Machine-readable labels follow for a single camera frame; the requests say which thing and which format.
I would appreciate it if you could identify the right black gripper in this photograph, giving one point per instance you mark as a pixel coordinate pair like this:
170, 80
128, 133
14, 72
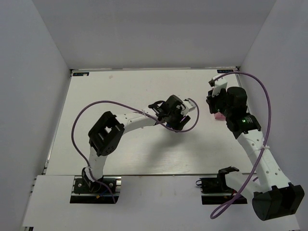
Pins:
214, 101

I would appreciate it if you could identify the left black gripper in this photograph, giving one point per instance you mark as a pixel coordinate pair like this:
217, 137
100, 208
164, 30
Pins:
180, 119

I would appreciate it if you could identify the pink plastic box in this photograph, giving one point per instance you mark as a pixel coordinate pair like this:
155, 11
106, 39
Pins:
219, 116

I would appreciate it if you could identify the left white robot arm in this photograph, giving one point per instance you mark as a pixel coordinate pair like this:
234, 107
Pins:
107, 132

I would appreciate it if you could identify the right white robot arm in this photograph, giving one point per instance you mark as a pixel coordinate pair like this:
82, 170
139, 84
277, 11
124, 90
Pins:
274, 196

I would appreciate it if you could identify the right blue table label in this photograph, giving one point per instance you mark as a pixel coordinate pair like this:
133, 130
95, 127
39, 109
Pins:
223, 71

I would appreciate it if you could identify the blue table label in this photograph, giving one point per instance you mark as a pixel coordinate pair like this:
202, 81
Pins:
223, 71
80, 74

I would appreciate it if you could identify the left blue table label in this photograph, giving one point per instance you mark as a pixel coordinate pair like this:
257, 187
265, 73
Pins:
80, 74

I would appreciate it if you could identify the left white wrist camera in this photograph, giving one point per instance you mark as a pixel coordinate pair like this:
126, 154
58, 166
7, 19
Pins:
187, 106

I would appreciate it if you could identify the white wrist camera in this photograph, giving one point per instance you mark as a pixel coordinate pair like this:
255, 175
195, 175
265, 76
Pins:
217, 83
187, 106

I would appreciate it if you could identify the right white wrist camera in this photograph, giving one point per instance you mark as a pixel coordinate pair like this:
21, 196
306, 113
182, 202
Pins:
217, 83

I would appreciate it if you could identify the aluminium table edge rail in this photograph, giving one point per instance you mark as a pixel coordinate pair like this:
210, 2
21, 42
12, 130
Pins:
238, 76

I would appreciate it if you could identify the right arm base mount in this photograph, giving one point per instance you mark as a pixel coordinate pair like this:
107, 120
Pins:
212, 193

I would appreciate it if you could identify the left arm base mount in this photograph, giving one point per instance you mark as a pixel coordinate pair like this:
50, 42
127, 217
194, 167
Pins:
81, 194

